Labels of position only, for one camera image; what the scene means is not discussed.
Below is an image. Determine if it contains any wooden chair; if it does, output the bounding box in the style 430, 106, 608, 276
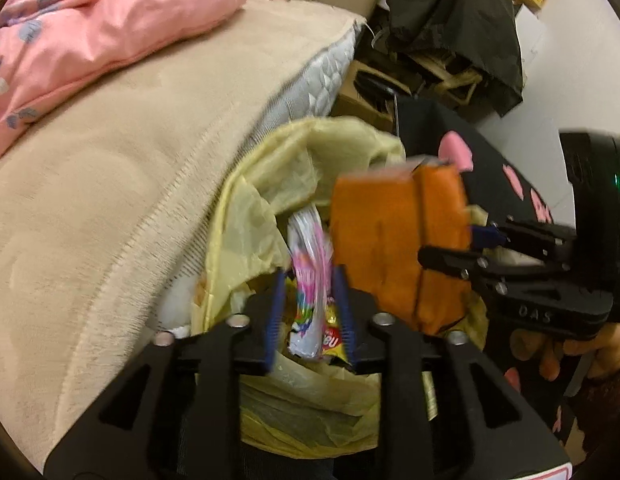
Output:
405, 50, 487, 107

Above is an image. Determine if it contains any colourful white pink packet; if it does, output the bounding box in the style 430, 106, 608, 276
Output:
287, 205, 337, 362

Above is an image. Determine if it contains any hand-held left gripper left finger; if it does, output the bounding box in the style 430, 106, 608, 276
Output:
44, 269, 287, 480

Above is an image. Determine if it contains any pink blanket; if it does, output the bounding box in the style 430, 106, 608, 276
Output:
0, 0, 249, 163

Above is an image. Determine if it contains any black tablecloth with pink prints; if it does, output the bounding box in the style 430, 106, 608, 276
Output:
394, 96, 593, 466

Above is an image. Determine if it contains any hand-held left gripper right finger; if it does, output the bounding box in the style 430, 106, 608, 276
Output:
333, 264, 571, 480

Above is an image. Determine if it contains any beige bed sheet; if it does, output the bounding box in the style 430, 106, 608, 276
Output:
0, 0, 363, 471

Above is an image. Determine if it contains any person's right hand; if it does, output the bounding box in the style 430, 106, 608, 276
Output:
509, 322, 620, 382

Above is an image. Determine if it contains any orange paper bag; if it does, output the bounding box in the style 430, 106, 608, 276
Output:
330, 156, 475, 337

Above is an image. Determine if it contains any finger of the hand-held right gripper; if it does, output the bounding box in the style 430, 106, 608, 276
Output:
470, 215, 577, 263
417, 245, 523, 293

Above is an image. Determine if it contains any yellow plastic bag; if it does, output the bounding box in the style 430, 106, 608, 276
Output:
191, 116, 491, 461

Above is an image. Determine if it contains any person's right forearm brown sleeve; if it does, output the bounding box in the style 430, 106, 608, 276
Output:
552, 367, 620, 468

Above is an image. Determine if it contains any dark coat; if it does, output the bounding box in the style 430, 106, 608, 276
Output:
385, 0, 525, 120

